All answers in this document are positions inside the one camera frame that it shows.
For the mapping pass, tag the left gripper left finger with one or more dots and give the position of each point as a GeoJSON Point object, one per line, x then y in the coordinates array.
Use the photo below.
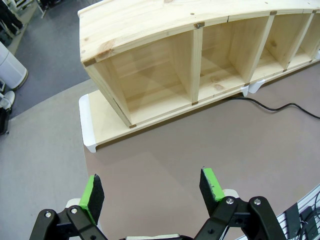
{"type": "Point", "coordinates": [96, 197]}

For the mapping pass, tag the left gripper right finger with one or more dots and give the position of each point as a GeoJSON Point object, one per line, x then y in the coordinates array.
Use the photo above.
{"type": "Point", "coordinates": [206, 192]}

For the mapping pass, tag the grey slotted aluminium panel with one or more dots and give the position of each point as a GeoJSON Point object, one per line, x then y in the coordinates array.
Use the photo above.
{"type": "Point", "coordinates": [275, 225]}

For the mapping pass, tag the black mounted box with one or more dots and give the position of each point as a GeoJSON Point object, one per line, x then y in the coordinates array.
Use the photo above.
{"type": "Point", "coordinates": [293, 215]}

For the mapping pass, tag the white shoe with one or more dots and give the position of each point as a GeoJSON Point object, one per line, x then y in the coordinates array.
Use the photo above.
{"type": "Point", "coordinates": [8, 97]}

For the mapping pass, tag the white cylindrical bin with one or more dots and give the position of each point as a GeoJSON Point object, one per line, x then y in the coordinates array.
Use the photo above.
{"type": "Point", "coordinates": [10, 67]}

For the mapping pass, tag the pine wood cubby shelf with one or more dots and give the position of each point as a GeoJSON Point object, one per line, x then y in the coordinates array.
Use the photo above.
{"type": "Point", "coordinates": [150, 25]}

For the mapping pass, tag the person legs in dark trousers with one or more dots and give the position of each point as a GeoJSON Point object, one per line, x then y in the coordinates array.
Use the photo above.
{"type": "Point", "coordinates": [11, 17]}

